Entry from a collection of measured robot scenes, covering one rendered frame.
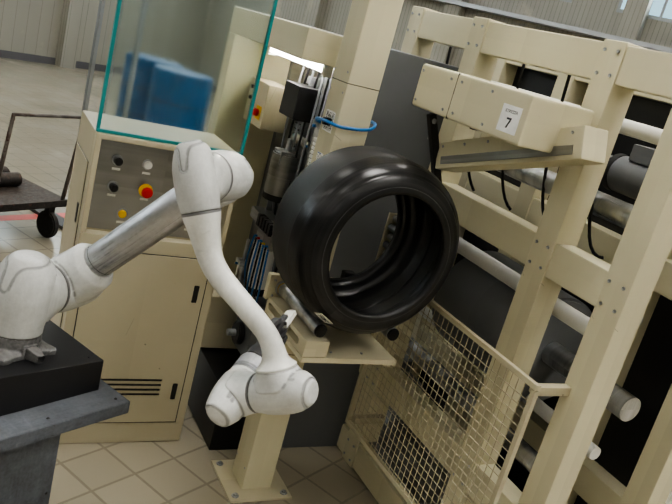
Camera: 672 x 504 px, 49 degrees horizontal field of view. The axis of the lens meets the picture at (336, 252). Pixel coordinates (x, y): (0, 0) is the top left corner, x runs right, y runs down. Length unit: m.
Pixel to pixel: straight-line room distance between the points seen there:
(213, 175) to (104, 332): 1.27
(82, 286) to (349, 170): 0.85
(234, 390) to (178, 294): 1.16
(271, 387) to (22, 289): 0.73
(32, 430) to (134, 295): 0.97
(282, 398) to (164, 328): 1.30
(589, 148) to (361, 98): 0.81
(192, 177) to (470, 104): 0.98
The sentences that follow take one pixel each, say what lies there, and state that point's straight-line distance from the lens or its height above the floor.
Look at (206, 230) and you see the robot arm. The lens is 1.86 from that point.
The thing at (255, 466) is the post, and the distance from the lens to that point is 3.09.
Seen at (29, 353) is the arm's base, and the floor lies 0.79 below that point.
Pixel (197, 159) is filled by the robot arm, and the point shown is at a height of 1.43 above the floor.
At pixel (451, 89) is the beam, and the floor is 1.73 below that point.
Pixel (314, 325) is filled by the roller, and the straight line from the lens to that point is 2.39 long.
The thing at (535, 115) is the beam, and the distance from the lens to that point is 2.21.
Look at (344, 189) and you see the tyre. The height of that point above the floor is 1.38.
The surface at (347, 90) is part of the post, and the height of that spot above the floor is 1.63.
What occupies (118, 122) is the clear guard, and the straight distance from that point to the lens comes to 2.76.
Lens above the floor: 1.81
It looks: 16 degrees down
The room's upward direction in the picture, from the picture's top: 15 degrees clockwise
